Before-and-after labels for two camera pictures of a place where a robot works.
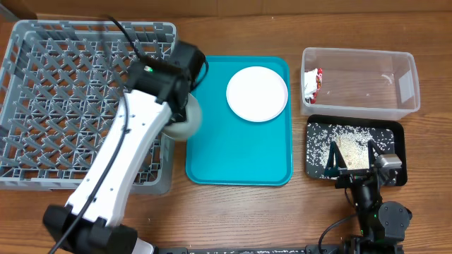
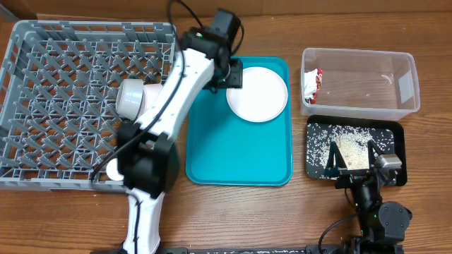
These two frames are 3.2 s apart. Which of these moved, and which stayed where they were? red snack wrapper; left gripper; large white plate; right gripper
Moved: left gripper
Stayed: large white plate; right gripper; red snack wrapper
